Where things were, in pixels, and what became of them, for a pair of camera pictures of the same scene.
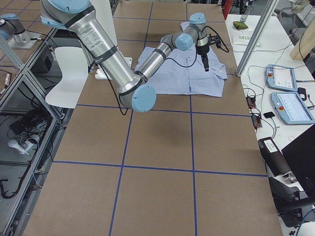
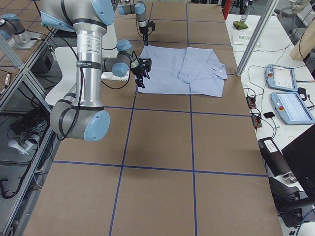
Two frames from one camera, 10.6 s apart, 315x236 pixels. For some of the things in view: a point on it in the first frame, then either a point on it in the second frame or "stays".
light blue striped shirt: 184,70 stays
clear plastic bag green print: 243,36 stays
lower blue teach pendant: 280,78 stays
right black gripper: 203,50 to 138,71
